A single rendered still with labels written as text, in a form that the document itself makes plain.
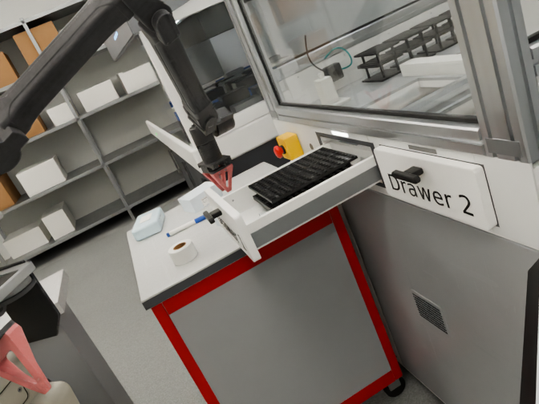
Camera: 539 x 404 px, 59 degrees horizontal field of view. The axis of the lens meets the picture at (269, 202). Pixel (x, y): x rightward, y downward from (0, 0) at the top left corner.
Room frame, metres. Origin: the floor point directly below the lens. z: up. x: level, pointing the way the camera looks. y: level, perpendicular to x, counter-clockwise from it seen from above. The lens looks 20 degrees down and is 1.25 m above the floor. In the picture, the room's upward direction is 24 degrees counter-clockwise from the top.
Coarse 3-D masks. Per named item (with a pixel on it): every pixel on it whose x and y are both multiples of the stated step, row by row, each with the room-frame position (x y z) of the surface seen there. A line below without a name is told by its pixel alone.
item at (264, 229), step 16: (336, 144) 1.19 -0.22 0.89; (352, 144) 1.25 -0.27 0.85; (368, 160) 0.98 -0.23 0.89; (336, 176) 0.96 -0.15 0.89; (352, 176) 0.97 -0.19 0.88; (368, 176) 0.98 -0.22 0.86; (240, 192) 1.16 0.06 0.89; (304, 192) 0.95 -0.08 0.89; (320, 192) 0.95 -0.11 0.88; (336, 192) 0.96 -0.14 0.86; (352, 192) 0.97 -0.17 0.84; (240, 208) 1.16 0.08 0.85; (256, 208) 1.14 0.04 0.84; (288, 208) 0.94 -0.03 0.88; (304, 208) 0.94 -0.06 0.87; (320, 208) 0.95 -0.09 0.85; (256, 224) 0.92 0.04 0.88; (272, 224) 0.92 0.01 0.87; (288, 224) 0.93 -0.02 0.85; (256, 240) 0.91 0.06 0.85; (272, 240) 0.92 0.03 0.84
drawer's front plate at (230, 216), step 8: (208, 192) 1.13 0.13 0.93; (216, 200) 1.05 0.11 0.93; (224, 200) 1.02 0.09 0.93; (216, 208) 1.10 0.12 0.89; (224, 208) 0.97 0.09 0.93; (232, 208) 0.95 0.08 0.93; (224, 216) 1.02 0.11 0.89; (232, 216) 0.91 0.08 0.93; (240, 216) 0.90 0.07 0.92; (232, 224) 0.95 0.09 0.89; (240, 224) 0.89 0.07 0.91; (240, 232) 0.89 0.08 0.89; (248, 232) 0.90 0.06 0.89; (240, 240) 0.95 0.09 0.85; (248, 240) 0.89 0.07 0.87; (248, 248) 0.89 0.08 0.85; (256, 248) 0.90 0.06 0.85; (256, 256) 0.89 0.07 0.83
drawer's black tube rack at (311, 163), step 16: (304, 160) 1.14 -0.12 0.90; (320, 160) 1.09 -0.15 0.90; (336, 160) 1.04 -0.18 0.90; (352, 160) 1.02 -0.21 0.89; (272, 176) 1.14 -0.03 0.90; (288, 176) 1.09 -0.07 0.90; (304, 176) 1.03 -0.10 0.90; (320, 176) 1.00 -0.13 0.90; (272, 192) 1.02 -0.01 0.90; (288, 192) 0.98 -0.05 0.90; (272, 208) 1.00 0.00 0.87
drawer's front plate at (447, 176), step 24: (384, 168) 0.92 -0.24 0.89; (432, 168) 0.76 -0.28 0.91; (456, 168) 0.69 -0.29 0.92; (480, 168) 0.66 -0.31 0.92; (408, 192) 0.86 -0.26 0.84; (432, 192) 0.78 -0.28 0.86; (456, 192) 0.71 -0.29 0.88; (480, 192) 0.66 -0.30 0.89; (456, 216) 0.73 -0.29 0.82; (480, 216) 0.67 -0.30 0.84
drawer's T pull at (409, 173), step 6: (408, 168) 0.80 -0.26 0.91; (414, 168) 0.79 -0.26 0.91; (420, 168) 0.78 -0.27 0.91; (396, 174) 0.81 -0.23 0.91; (402, 174) 0.79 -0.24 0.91; (408, 174) 0.78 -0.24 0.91; (414, 174) 0.78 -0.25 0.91; (420, 174) 0.78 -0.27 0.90; (408, 180) 0.77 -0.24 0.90; (414, 180) 0.75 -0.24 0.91
